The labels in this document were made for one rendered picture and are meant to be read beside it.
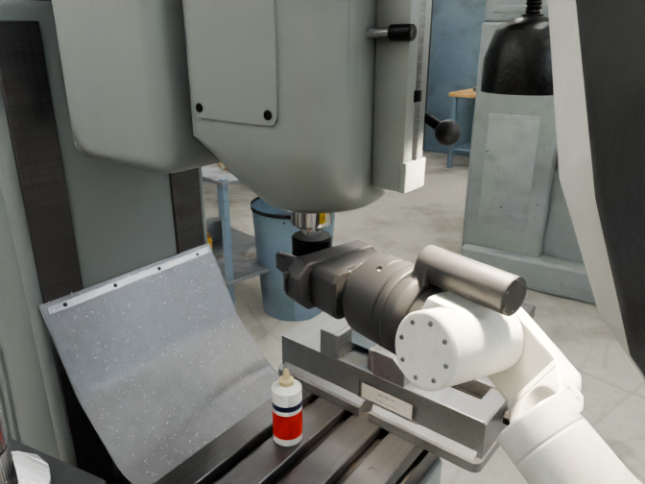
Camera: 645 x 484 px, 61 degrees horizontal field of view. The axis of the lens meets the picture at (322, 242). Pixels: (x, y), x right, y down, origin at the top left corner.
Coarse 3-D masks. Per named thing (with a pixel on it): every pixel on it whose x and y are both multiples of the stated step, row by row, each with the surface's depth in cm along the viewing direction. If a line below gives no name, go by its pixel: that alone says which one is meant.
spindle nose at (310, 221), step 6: (294, 216) 62; (300, 216) 61; (306, 216) 61; (312, 216) 61; (318, 216) 61; (330, 216) 63; (294, 222) 62; (300, 222) 62; (306, 222) 61; (312, 222) 61; (318, 222) 61; (330, 222) 63; (300, 228) 62; (306, 228) 62; (312, 228) 62; (318, 228) 62
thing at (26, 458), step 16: (16, 448) 47; (32, 448) 47; (16, 464) 44; (32, 464) 44; (48, 464) 45; (64, 464) 45; (32, 480) 42; (48, 480) 42; (64, 480) 44; (80, 480) 44; (96, 480) 44
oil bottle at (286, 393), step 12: (288, 372) 72; (276, 384) 73; (288, 384) 72; (300, 384) 73; (276, 396) 72; (288, 396) 71; (300, 396) 73; (276, 408) 72; (288, 408) 72; (300, 408) 73; (276, 420) 73; (288, 420) 72; (300, 420) 74; (276, 432) 74; (288, 432) 73; (300, 432) 74; (288, 444) 74
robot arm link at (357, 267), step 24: (312, 264) 58; (336, 264) 58; (360, 264) 57; (384, 264) 54; (408, 264) 53; (288, 288) 59; (312, 288) 59; (336, 288) 56; (360, 288) 53; (336, 312) 57; (360, 312) 53
